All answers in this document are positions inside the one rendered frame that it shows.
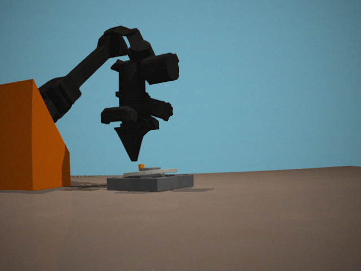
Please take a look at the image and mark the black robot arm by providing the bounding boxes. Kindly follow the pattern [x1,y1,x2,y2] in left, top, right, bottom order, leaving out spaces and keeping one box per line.
[38,26,179,123]

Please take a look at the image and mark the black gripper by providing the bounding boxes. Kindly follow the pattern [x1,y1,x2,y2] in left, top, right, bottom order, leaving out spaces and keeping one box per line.
[101,85,159,162]

